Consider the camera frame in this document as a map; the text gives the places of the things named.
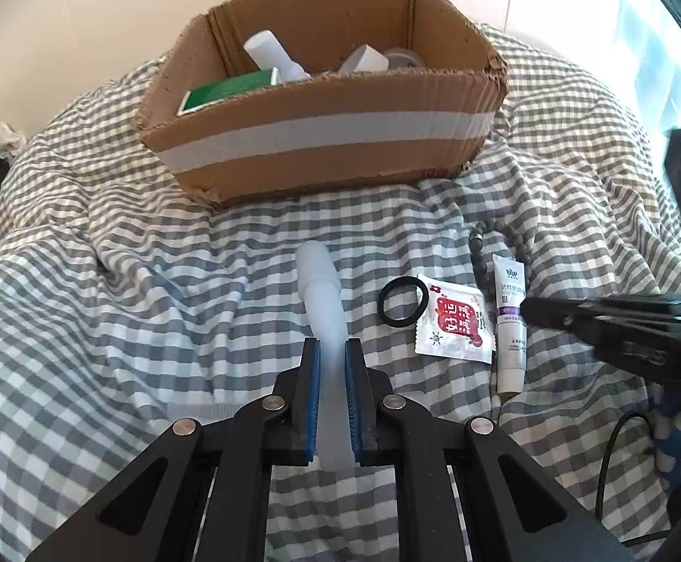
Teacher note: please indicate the white bent tube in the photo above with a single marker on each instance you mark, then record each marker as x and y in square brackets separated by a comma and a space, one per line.
[322, 310]

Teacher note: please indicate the white red printed sachet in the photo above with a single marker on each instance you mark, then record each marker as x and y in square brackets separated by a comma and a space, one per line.
[451, 322]

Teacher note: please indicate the green white medicine box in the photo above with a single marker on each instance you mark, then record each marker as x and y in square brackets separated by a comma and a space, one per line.
[229, 88]

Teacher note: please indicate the brown cardboard box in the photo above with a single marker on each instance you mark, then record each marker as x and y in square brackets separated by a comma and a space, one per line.
[328, 152]

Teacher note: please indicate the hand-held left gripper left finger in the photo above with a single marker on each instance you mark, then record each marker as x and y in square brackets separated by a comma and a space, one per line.
[312, 398]

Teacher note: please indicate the white item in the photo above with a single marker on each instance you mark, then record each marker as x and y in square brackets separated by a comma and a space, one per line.
[363, 59]

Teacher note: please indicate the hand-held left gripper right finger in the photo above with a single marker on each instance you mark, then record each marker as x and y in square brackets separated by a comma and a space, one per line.
[356, 398]

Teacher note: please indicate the white round handheld device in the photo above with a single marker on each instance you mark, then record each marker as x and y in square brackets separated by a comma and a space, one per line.
[273, 52]

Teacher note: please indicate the light blue curtain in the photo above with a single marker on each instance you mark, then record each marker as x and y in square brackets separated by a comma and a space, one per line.
[668, 52]

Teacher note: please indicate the white cream tube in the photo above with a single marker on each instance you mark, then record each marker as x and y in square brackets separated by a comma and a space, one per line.
[510, 357]

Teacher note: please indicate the grey white checked blanket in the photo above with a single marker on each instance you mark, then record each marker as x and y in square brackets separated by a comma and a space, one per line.
[112, 304]

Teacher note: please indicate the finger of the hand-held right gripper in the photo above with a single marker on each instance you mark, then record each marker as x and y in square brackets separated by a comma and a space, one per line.
[609, 303]
[638, 322]

